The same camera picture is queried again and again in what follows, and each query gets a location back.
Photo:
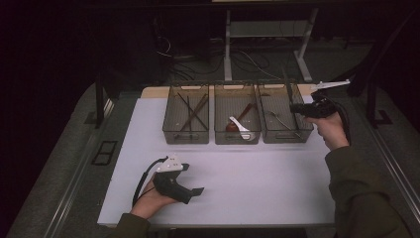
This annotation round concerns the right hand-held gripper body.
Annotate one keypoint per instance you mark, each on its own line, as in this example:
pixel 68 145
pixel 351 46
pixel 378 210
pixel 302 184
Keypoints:
pixel 318 107

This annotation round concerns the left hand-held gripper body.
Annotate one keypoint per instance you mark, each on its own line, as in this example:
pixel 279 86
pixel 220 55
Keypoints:
pixel 171 188

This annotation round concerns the metal fork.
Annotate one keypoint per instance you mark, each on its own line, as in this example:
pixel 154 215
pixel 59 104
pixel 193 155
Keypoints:
pixel 280 120

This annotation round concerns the brown translucent plastic bin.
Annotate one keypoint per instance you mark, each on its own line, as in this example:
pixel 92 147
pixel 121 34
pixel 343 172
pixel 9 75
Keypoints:
pixel 231 99
pixel 171 115
pixel 277 99

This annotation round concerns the brown wooden spoon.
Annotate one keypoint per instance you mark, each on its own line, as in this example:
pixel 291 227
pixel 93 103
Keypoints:
pixel 244 114

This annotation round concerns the white ceramic spoon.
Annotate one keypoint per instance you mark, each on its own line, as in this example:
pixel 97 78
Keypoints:
pixel 246 134

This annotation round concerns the black chopstick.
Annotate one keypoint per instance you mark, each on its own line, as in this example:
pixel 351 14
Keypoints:
pixel 188 102
pixel 183 99

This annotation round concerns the person's left hand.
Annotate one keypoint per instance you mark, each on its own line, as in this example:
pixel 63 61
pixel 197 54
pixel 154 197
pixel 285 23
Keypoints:
pixel 150 203

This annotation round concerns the person's right hand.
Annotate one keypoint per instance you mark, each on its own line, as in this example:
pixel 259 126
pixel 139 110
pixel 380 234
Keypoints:
pixel 330 132

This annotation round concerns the white table sheet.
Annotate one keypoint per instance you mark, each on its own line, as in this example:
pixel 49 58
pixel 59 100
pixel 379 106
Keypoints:
pixel 247 198

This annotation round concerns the black metal stand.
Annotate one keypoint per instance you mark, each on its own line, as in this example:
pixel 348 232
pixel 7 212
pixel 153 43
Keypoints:
pixel 372 102
pixel 99 99

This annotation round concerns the white metal desk frame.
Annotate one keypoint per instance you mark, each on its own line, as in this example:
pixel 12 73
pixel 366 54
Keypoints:
pixel 228 49

